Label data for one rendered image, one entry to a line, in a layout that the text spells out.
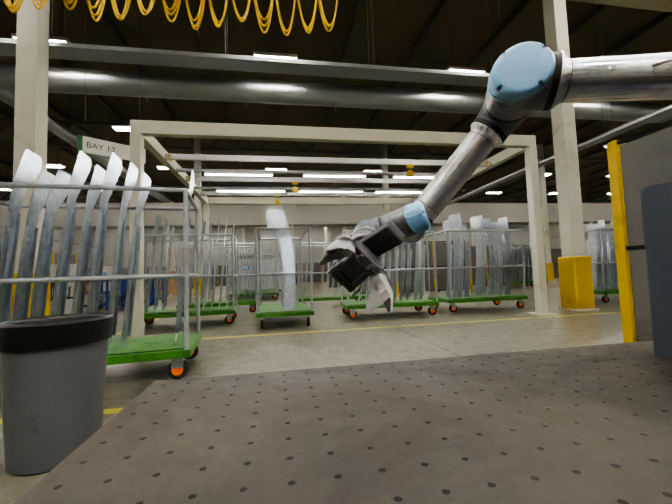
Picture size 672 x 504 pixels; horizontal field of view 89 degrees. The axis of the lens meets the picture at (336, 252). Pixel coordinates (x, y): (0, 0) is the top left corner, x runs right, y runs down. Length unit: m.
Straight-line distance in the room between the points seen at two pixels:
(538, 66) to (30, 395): 2.36
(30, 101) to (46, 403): 6.02
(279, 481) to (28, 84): 7.63
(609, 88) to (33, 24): 8.04
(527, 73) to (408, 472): 0.75
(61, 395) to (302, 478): 1.94
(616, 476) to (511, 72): 0.71
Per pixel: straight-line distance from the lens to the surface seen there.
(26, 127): 7.58
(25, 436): 2.39
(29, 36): 8.19
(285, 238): 6.38
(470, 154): 0.97
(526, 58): 0.89
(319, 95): 12.25
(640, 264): 3.78
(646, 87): 0.95
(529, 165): 7.89
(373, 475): 0.45
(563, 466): 0.51
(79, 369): 2.28
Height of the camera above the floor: 0.92
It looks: 4 degrees up
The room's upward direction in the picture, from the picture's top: 2 degrees counter-clockwise
